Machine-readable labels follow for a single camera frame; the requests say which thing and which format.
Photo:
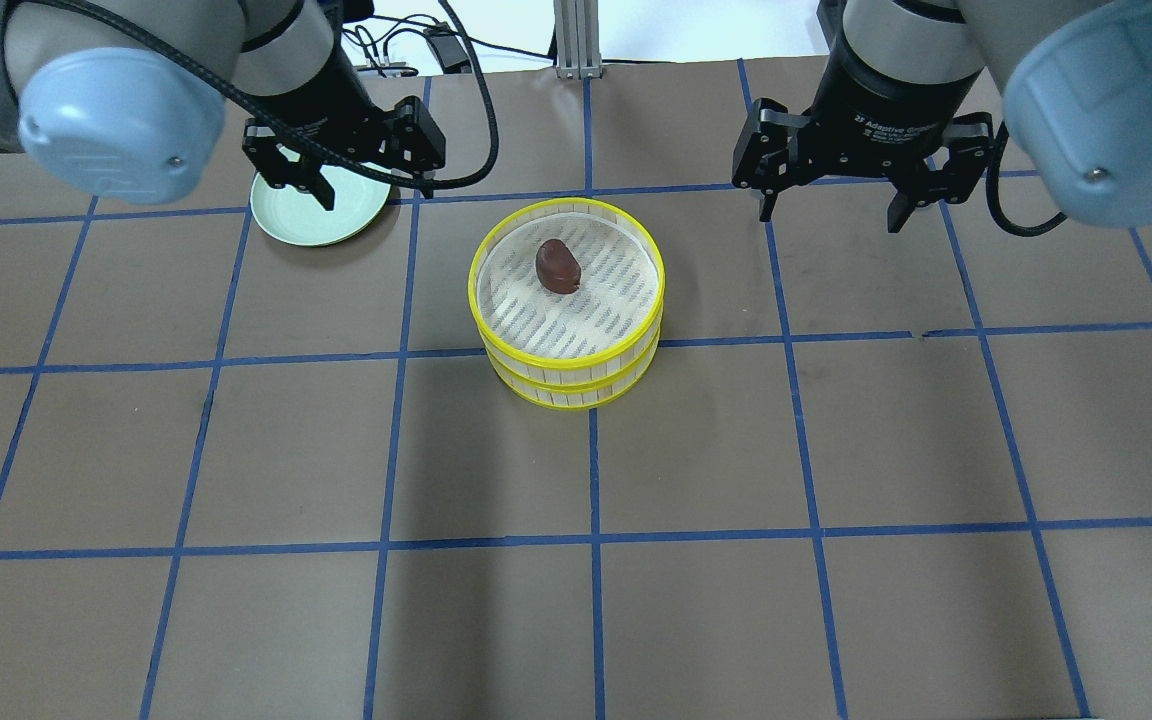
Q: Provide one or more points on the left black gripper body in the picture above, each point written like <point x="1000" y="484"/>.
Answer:
<point x="324" y="103"/>

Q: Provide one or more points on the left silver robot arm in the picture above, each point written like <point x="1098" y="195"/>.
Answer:
<point x="115" y="102"/>

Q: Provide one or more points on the aluminium frame post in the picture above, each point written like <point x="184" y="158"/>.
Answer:
<point x="576" y="40"/>

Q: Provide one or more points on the light green plate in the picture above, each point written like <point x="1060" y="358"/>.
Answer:
<point x="298" y="219"/>

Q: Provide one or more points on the brown steamed bun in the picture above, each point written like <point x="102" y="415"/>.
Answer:
<point x="556" y="267"/>

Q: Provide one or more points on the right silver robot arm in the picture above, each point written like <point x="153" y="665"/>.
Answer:
<point x="1047" y="102"/>

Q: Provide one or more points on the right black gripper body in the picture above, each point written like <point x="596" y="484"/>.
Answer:
<point x="881" y="92"/>

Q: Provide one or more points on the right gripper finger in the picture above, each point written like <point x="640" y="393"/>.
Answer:
<point x="902" y="207"/>

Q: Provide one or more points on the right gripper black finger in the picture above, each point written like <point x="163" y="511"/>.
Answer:
<point x="767" y="200"/>

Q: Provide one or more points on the yellow steamer layer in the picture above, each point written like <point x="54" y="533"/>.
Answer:
<point x="620" y="300"/>
<point x="579" y="388"/>

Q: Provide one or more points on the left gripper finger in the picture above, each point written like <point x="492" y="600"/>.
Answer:
<point x="425" y="184"/>
<point x="322" y="190"/>

